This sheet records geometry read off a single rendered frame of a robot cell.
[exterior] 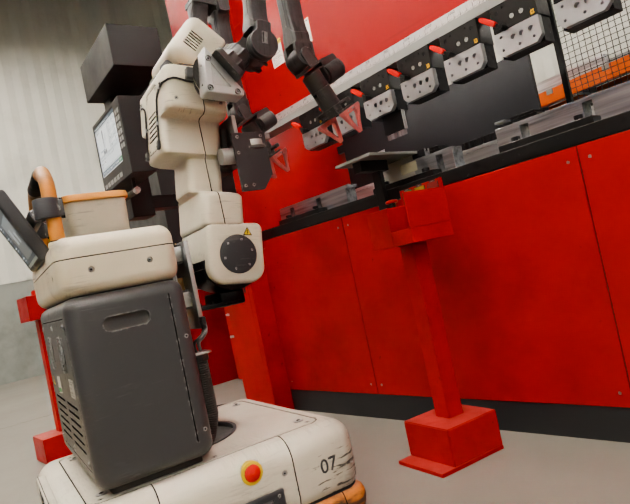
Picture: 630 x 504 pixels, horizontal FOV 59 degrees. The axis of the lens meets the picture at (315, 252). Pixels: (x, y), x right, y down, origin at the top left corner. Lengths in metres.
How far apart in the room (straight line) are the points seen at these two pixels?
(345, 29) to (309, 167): 0.88
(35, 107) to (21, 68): 0.58
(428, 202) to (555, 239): 0.38
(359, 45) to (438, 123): 0.62
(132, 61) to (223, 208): 1.52
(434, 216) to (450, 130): 1.06
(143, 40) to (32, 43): 6.63
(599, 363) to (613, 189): 0.49
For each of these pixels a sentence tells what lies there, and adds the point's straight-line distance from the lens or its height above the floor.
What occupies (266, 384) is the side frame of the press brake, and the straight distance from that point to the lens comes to 2.77.
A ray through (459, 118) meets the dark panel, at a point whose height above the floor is 1.18.
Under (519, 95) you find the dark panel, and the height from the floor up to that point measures 1.17.
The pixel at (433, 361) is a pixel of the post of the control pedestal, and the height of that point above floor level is 0.30.
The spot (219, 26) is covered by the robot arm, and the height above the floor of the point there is 1.51.
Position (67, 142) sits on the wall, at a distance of 9.06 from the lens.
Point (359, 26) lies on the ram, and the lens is 2.39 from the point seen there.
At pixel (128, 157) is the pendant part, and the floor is 1.31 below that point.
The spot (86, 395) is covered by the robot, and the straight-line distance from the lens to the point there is 1.23.
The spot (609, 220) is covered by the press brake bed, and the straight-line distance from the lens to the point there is 1.70.
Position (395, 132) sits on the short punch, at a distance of 2.26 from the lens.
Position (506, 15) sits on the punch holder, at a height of 1.29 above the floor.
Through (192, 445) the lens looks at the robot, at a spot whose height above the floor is 0.33.
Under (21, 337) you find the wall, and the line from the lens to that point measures 8.59.
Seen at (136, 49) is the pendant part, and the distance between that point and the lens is 2.94.
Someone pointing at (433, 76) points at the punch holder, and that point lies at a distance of 2.12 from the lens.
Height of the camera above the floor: 0.64
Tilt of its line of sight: 2 degrees up
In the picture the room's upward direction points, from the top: 12 degrees counter-clockwise
